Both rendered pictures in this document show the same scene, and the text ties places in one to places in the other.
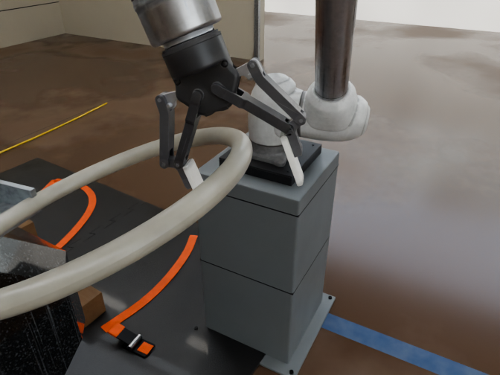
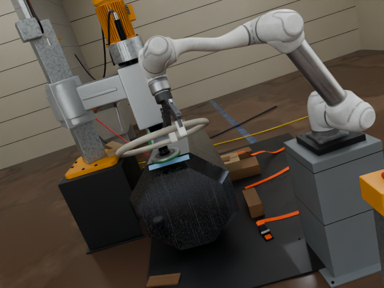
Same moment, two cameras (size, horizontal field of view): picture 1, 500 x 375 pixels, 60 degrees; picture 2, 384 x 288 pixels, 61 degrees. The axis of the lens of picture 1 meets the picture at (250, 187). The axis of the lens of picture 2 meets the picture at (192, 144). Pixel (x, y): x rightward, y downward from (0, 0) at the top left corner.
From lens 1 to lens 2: 1.21 m
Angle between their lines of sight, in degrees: 55
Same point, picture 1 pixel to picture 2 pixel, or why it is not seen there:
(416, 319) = not seen: outside the picture
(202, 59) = (158, 99)
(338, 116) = (336, 115)
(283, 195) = (308, 159)
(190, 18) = (154, 90)
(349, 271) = not seen: outside the picture
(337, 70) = (319, 89)
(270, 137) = (315, 126)
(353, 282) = not seen: outside the picture
